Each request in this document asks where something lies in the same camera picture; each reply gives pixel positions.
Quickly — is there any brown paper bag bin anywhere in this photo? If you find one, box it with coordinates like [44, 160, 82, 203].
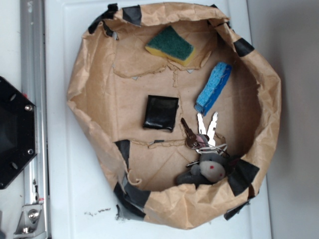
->
[67, 2, 281, 229]

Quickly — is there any brass key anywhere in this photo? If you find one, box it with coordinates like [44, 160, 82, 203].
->
[181, 118, 198, 149]

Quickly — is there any silver key left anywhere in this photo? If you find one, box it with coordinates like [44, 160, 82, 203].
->
[197, 113, 209, 140]

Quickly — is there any silver key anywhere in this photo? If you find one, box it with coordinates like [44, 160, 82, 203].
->
[197, 113, 209, 140]
[207, 112, 218, 146]

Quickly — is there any silver key right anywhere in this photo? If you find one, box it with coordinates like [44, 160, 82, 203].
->
[207, 112, 218, 146]

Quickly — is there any green and yellow sponge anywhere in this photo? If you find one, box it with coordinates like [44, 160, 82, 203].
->
[145, 26, 195, 66]

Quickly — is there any blue sponge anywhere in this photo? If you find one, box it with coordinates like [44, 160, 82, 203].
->
[194, 62, 232, 116]

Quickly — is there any white key ring loop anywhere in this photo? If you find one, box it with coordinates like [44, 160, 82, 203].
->
[198, 142, 229, 154]

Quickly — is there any grey plush donkey keychain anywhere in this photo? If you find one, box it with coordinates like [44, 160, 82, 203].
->
[176, 153, 240, 187]

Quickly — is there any black hexagonal base plate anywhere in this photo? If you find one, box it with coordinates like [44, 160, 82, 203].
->
[0, 77, 37, 190]

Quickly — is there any aluminium rail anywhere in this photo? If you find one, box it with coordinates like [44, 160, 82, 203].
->
[20, 0, 51, 239]

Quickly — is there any metal corner bracket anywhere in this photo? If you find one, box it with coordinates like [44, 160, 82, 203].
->
[13, 204, 45, 239]

